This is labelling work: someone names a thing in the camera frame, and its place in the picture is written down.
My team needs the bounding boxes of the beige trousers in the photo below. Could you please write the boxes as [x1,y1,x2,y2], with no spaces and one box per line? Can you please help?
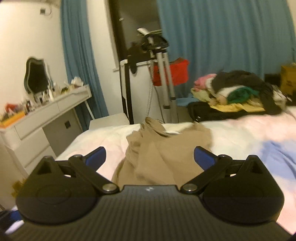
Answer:
[112,118,213,188]

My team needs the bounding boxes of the pile of mixed clothes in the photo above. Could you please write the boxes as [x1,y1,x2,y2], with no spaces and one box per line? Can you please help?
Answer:
[191,70,287,115]

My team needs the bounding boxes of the white dressing table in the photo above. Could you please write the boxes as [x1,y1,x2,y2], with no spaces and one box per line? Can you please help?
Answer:
[1,85,92,177]

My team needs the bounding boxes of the pastel tie-dye duvet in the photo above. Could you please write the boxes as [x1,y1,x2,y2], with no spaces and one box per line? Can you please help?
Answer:
[56,106,295,234]

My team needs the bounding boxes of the orange tray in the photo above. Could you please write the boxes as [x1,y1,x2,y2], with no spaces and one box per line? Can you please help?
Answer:
[0,111,26,128]

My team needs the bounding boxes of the garment steamer stand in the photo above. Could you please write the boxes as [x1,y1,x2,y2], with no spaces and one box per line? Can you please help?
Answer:
[124,27,179,123]

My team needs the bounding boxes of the black framed vanity mirror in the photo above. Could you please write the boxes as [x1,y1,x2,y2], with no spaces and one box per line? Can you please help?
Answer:
[23,57,51,94]

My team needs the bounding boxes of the narrow blue curtain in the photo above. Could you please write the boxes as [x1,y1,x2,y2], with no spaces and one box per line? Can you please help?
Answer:
[60,1,109,118]

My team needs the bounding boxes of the yellow paper bag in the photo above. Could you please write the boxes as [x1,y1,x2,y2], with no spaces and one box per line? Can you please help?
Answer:
[280,63,296,96]

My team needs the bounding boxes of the large blue curtain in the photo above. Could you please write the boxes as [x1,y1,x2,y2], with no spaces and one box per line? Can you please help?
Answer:
[157,0,295,97]

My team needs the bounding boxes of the dark window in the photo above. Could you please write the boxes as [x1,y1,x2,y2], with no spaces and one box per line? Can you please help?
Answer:
[107,0,162,73]

